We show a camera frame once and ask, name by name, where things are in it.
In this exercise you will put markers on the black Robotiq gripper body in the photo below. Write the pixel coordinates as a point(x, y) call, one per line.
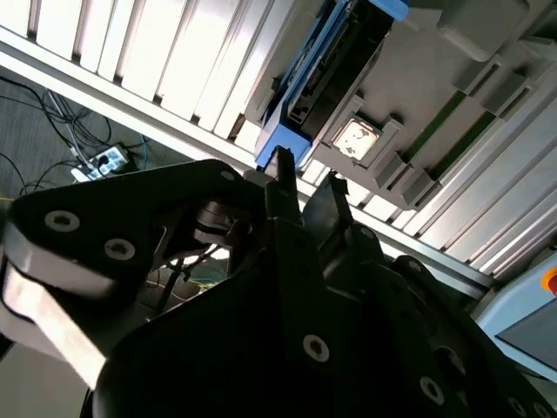
point(209, 357)

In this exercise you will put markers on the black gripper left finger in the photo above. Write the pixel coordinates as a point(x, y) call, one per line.
point(130, 196)

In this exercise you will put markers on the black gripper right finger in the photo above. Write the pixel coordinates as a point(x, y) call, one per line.
point(400, 322)

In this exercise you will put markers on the hard disk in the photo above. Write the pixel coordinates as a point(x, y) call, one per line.
point(344, 65)

